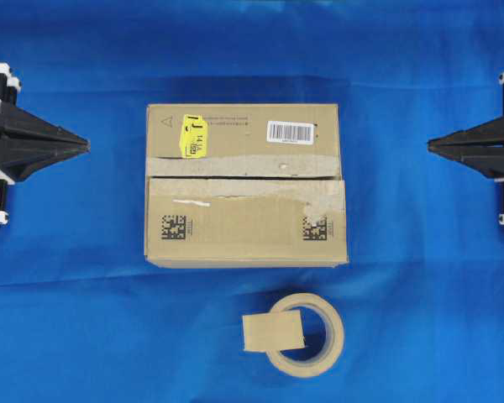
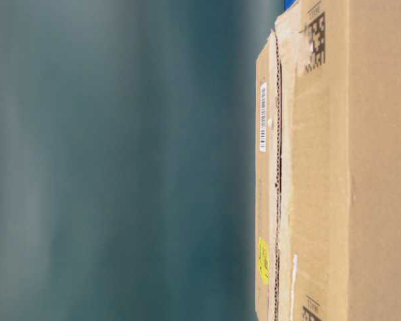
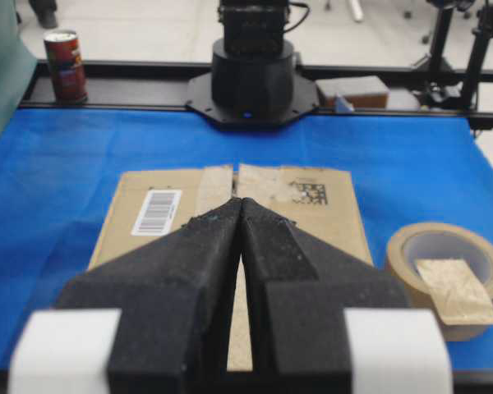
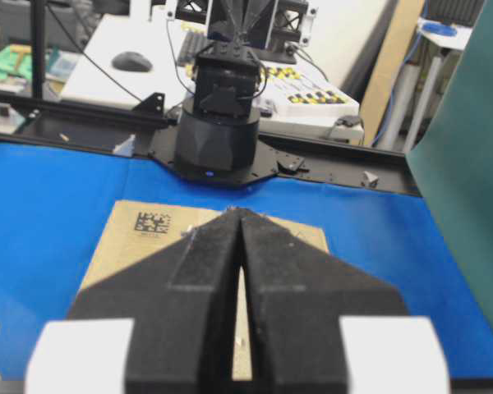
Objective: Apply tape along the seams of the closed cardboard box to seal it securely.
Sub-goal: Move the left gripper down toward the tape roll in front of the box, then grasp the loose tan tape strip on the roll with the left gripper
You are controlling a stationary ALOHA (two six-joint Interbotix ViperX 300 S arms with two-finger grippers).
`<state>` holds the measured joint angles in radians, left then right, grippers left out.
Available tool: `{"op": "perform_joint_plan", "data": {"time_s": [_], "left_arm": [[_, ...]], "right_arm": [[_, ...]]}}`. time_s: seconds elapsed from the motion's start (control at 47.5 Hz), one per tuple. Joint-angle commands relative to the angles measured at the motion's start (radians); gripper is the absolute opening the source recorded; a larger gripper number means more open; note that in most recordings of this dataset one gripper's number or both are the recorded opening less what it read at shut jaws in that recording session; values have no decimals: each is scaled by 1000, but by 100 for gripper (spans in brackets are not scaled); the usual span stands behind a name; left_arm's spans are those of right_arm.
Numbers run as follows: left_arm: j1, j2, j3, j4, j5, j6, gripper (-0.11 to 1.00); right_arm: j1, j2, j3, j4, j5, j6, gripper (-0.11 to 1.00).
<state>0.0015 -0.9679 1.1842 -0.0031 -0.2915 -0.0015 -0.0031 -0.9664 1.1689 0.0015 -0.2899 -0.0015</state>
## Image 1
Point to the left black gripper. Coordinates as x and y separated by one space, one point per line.
19 160

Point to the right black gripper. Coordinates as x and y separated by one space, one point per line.
460 146

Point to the brown cardboard box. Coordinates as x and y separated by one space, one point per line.
245 185

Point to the cut beige tape strip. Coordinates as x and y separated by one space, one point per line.
273 331

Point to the beige masking tape roll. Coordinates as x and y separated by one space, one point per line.
334 337

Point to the blue table cloth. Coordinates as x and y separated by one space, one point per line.
84 317

